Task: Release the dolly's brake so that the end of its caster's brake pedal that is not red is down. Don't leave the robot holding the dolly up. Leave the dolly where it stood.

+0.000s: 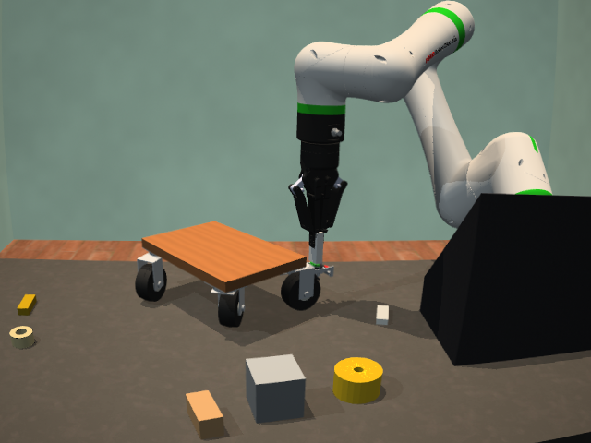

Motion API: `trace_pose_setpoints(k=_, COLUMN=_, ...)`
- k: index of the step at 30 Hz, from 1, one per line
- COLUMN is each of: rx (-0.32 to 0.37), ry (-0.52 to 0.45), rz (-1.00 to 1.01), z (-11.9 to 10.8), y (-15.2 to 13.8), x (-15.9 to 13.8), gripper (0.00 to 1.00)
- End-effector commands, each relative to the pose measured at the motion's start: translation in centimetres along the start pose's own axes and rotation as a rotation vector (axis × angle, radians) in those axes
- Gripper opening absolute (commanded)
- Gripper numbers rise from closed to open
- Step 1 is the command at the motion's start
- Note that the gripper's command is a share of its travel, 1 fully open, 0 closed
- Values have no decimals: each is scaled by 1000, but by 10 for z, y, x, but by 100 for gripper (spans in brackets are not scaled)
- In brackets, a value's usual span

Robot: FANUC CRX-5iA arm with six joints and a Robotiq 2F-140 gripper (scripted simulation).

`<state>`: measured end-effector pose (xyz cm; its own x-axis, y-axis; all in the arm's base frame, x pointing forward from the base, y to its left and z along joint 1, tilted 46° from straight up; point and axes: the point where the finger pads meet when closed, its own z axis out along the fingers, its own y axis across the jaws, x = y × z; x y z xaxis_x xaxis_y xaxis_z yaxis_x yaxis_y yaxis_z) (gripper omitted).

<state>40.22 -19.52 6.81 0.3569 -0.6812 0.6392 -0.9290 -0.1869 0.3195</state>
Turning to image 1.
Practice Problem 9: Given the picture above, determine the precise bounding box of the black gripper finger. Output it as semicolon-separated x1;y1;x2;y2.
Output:
319;177;347;263
288;176;321;265

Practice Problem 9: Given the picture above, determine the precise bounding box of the yellow short cylinder with center hole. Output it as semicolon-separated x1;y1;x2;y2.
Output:
332;357;382;404

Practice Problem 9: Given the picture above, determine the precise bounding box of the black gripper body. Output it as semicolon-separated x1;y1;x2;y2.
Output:
299;141;340;195

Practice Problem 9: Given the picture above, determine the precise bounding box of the roll of masking tape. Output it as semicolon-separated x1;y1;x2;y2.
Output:
10;326;35;349

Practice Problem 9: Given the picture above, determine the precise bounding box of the orange rectangular block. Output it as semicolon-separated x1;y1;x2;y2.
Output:
186;390;224;439

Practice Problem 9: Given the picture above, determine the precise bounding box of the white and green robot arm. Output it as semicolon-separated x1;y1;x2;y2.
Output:
294;1;552;229

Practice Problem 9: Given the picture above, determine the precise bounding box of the yellow rectangular block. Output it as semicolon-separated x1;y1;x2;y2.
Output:
18;294;37;316

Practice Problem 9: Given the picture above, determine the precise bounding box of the orange wooden dolly on black caster wheels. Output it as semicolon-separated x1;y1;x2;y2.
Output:
135;221;334;328

